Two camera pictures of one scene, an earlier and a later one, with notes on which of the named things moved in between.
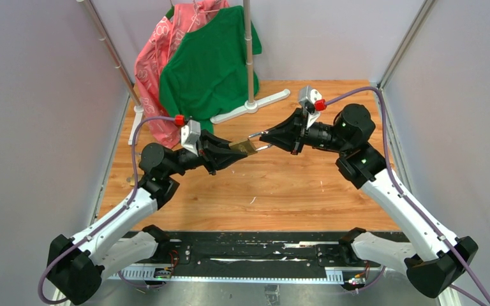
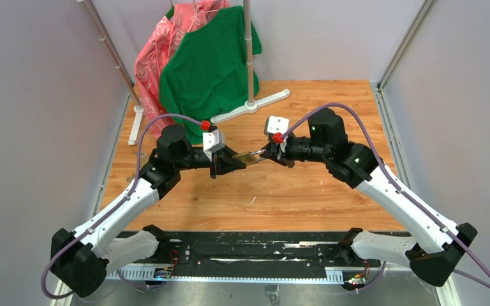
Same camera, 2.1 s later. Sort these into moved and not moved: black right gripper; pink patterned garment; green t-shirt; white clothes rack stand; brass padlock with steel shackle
Moved: black right gripper; brass padlock with steel shackle
Not moved: white clothes rack stand; pink patterned garment; green t-shirt
